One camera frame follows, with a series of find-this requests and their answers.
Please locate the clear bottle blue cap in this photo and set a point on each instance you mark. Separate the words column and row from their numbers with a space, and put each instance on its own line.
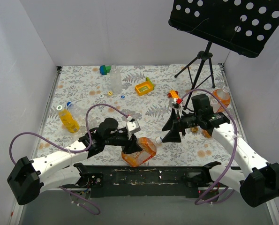
column 77, row 112

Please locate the small clear bottle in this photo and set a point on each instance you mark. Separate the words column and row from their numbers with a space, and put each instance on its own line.
column 215, row 105

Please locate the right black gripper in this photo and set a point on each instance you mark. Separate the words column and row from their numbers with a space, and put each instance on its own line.
column 181, row 122

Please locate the yellow toy box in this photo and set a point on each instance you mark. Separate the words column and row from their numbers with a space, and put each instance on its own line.
column 145, row 87

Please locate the yellow juice bottle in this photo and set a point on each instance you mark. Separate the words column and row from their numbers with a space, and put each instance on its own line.
column 67, row 119

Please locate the brown bottle cap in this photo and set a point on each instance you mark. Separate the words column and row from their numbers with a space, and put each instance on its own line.
column 194, row 129

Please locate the blue green toy block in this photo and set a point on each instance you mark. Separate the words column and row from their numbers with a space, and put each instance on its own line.
column 104, row 70

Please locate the orange toy car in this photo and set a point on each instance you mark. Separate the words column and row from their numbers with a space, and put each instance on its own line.
column 173, row 94

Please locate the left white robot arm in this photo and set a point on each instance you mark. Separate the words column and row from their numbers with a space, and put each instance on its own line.
column 30, row 177

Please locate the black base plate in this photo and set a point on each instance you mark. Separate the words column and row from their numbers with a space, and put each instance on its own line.
column 119, row 181

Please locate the clear Pocari Sweat bottle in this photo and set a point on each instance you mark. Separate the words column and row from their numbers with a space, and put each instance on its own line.
column 115, row 78

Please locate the orange label tea bottle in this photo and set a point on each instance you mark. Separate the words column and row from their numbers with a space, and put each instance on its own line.
column 149, row 147

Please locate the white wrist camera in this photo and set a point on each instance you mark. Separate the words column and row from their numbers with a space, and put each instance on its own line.
column 176, row 103
column 132, row 125

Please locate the floral table mat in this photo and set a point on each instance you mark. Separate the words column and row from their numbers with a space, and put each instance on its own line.
column 82, row 85

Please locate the white tea bottle cap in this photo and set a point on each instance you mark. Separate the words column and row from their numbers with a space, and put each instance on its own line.
column 159, row 140

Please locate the black music stand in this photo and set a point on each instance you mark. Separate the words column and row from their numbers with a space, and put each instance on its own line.
column 242, row 26

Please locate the small orange bottle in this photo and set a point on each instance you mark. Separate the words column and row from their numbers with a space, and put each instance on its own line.
column 206, row 133

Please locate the orange soda bottle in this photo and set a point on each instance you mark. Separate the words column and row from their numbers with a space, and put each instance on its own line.
column 224, row 96

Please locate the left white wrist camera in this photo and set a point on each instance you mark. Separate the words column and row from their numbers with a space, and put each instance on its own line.
column 132, row 125

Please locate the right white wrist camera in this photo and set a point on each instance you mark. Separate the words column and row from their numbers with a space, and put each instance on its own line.
column 176, row 103

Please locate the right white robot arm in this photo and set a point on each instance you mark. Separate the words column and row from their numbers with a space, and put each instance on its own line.
column 259, row 180

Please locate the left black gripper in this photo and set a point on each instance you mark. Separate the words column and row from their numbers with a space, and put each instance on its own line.
column 129, row 143

